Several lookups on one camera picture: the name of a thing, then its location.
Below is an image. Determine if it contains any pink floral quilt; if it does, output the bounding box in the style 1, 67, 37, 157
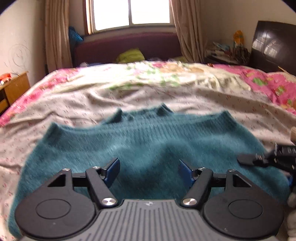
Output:
1, 61, 295, 126

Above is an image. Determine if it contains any beige right curtain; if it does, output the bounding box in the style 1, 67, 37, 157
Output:
170, 0, 204, 63

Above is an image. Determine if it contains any window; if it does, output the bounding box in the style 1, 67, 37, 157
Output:
84, 0, 174, 35

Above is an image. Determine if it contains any beige left curtain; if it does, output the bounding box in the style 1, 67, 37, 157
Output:
45, 0, 72, 72

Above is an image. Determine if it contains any cluttered nightstand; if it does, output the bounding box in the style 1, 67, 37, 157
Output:
206, 30, 250, 65

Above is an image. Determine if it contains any dark glossy wardrobe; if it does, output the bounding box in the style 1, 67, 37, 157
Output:
249, 21, 296, 75

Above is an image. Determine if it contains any wooden TV cabinet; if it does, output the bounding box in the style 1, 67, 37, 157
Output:
1, 72, 30, 114

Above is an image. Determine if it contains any green pillow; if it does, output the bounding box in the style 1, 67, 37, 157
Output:
116, 48, 145, 63

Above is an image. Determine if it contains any gloved right hand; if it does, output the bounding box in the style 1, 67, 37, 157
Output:
285, 126, 296, 241

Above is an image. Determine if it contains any beige curtain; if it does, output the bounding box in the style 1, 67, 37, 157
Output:
170, 0, 204, 63
45, 0, 72, 72

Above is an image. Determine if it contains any teal fuzzy knit sweater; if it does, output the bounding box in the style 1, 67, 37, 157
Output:
8, 105, 290, 237

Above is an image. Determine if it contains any cherry print bed sheet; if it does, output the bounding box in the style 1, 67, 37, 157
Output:
1, 87, 295, 240

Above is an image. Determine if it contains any blue plastic bag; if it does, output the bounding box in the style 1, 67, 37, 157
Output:
68, 26, 84, 48

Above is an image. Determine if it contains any dark red headboard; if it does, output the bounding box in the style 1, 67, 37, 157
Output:
72, 32, 182, 67

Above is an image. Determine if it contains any orange red toy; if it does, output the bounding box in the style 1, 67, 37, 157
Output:
0, 73, 11, 85

